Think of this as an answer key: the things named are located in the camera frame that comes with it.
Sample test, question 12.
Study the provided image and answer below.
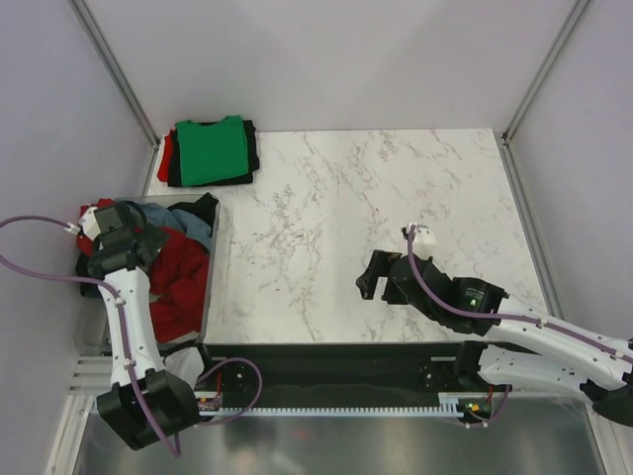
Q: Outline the dark red t shirt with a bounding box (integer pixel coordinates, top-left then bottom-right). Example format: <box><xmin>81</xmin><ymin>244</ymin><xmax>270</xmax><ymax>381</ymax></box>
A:
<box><xmin>74</xmin><ymin>198</ymin><xmax>212</xmax><ymax>343</ymax></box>

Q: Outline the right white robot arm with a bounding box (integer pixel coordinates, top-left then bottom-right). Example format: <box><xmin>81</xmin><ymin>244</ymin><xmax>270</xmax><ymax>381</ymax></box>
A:
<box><xmin>355</xmin><ymin>250</ymin><xmax>632</xmax><ymax>427</ymax></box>

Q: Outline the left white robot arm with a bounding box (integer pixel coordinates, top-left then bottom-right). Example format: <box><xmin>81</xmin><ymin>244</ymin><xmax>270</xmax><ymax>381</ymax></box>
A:
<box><xmin>79</xmin><ymin>202</ymin><xmax>218</xmax><ymax>457</ymax></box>

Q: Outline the grey blue t shirt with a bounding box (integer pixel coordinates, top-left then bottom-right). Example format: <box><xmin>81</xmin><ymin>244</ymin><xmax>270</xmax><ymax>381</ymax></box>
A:
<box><xmin>139</xmin><ymin>203</ymin><xmax>212</xmax><ymax>250</ymax></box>

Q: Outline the black t shirt in bin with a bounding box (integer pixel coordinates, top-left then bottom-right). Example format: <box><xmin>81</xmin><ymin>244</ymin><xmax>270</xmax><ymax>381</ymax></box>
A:
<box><xmin>168</xmin><ymin>193</ymin><xmax>220</xmax><ymax>227</ymax></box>

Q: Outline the folded red t shirt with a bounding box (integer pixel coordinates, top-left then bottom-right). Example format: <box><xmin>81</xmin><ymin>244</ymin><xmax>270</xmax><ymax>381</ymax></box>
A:
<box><xmin>157</xmin><ymin>130</ymin><xmax>174</xmax><ymax>183</ymax></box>

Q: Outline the grey plastic bin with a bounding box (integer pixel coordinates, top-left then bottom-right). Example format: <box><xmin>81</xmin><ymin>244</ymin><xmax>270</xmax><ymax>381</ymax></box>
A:
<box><xmin>73</xmin><ymin>193</ymin><xmax>223</xmax><ymax>355</ymax></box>

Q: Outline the folded green t shirt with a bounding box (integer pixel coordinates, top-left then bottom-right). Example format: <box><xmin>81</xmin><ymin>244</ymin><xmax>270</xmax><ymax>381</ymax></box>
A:
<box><xmin>175</xmin><ymin>116</ymin><xmax>248</xmax><ymax>187</ymax></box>

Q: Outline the folded black t shirt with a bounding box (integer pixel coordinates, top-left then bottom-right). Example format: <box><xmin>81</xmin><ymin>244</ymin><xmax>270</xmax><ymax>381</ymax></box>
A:
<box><xmin>166</xmin><ymin>119</ymin><xmax>260</xmax><ymax>188</ymax></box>

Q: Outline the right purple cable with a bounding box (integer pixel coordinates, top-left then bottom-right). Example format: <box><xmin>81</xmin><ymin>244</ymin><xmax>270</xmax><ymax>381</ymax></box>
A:
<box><xmin>404</xmin><ymin>226</ymin><xmax>633</xmax><ymax>430</ymax></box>

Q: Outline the purple cable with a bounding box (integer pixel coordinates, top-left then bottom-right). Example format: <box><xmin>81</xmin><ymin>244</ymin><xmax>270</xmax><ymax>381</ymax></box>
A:
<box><xmin>0</xmin><ymin>215</ymin><xmax>262</xmax><ymax>459</ymax></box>
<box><xmin>404</xmin><ymin>226</ymin><xmax>633</xmax><ymax>430</ymax></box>

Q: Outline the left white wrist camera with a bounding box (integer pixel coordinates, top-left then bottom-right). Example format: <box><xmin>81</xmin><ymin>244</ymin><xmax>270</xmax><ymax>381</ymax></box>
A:
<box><xmin>64</xmin><ymin>206</ymin><xmax>101</xmax><ymax>241</ymax></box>

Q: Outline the white slotted cable duct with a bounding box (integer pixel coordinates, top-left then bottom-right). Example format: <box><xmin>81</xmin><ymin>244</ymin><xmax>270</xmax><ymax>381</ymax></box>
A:
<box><xmin>195</xmin><ymin>391</ymin><xmax>463</xmax><ymax>421</ymax></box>

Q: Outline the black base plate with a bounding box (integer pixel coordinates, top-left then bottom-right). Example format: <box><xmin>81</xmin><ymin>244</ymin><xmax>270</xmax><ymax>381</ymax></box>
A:
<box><xmin>202</xmin><ymin>342</ymin><xmax>490</xmax><ymax>411</ymax></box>

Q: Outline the aluminium rail front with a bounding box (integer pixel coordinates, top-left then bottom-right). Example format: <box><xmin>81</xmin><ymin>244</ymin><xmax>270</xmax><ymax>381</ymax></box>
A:
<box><xmin>68</xmin><ymin>355</ymin><xmax>113</xmax><ymax>396</ymax></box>

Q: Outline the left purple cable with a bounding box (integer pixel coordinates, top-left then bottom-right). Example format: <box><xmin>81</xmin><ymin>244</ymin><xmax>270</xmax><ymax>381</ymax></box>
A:
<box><xmin>0</xmin><ymin>215</ymin><xmax>262</xmax><ymax>459</ymax></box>

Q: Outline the left aluminium frame post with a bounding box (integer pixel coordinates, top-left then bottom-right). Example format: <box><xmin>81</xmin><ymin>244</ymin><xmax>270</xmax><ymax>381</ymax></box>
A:
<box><xmin>67</xmin><ymin>0</ymin><xmax>159</xmax><ymax>149</ymax></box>

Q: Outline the aluminium frame post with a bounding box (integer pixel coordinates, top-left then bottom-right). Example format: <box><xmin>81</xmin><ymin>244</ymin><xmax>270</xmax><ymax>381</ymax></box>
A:
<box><xmin>67</xmin><ymin>0</ymin><xmax>159</xmax><ymax>149</ymax></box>
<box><xmin>498</xmin><ymin>0</ymin><xmax>594</xmax><ymax>146</ymax></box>

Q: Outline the right aluminium frame post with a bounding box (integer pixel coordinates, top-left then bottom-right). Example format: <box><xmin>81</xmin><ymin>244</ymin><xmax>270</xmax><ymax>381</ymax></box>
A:
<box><xmin>498</xmin><ymin>0</ymin><xmax>594</xmax><ymax>146</ymax></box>

